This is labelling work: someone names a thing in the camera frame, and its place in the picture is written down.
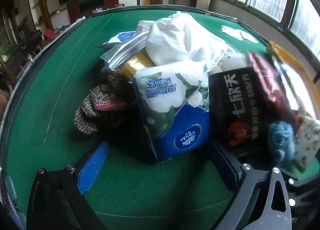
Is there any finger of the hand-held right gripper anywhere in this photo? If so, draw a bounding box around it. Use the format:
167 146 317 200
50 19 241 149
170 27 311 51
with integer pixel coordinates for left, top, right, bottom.
285 174 320 220

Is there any blue knit cloth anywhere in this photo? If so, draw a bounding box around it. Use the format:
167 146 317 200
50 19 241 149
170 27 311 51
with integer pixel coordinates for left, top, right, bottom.
266 120 297 168

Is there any white cloth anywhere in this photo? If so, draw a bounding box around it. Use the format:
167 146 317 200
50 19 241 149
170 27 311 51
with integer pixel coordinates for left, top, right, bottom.
136 11 235 73

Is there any clear plastic zip bag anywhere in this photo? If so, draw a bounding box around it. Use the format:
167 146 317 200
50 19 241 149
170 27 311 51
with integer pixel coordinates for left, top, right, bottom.
100 31 148 70

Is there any black snack packet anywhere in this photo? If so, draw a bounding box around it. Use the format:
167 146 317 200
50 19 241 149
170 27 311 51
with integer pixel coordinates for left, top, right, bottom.
209 66 273 153

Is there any red bag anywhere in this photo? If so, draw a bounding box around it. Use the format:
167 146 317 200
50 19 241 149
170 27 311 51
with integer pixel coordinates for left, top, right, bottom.
43 29 57 40

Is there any red foil packet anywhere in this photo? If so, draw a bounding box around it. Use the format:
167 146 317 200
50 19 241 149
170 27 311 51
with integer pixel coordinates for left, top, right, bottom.
247 51 300 130

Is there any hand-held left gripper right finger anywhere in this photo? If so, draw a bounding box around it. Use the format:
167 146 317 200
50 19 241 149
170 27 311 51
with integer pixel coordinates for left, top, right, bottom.
209 140 293 230

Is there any knitted brown sock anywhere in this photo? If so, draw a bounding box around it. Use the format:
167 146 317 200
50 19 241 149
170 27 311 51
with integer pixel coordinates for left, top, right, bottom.
74 66 137 135

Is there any white paper sheet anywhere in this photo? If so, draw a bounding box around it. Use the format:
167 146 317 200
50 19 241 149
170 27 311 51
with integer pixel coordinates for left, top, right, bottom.
220 25 243 40

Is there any floral blue white tissue pack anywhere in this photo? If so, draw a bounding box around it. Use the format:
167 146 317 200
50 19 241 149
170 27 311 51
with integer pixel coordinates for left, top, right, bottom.
132 60 210 163

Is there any gold packet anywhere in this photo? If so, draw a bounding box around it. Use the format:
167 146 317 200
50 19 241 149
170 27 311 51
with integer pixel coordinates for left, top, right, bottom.
121 51 154 78

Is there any small patterned tissue pack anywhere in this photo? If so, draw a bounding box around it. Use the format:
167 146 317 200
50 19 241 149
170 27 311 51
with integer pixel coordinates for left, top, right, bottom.
292 116 320 172

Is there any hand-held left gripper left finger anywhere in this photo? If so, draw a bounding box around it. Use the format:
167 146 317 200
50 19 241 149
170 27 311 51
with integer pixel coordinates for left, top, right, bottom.
26 141 110 230

